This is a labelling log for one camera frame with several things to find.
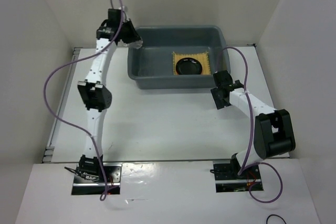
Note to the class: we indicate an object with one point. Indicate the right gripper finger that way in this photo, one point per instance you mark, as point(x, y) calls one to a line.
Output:
point(226, 101)
point(218, 103)

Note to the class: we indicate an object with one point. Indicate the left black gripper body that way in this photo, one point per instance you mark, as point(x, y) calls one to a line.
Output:
point(126, 28)

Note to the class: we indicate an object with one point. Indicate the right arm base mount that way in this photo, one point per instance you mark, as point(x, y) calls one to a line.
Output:
point(228, 181)

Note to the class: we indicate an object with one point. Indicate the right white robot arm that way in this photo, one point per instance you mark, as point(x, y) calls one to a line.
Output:
point(271, 132)

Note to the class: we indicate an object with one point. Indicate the woven bamboo mat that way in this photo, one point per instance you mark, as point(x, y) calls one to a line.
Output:
point(202, 57)

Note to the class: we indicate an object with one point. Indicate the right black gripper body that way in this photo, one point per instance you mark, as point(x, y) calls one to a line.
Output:
point(215, 93)

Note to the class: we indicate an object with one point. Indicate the clear plastic cup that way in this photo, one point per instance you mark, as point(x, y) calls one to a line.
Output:
point(136, 44)

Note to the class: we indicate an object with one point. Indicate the black plate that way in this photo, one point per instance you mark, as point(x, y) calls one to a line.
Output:
point(186, 66)

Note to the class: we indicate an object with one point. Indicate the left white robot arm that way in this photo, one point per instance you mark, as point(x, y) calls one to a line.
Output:
point(93, 91)

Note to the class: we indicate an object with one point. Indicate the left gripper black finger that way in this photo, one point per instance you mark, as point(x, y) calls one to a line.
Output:
point(128, 42)
point(135, 36)

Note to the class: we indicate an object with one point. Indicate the grey plastic bin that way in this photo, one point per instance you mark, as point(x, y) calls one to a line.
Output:
point(152, 67)

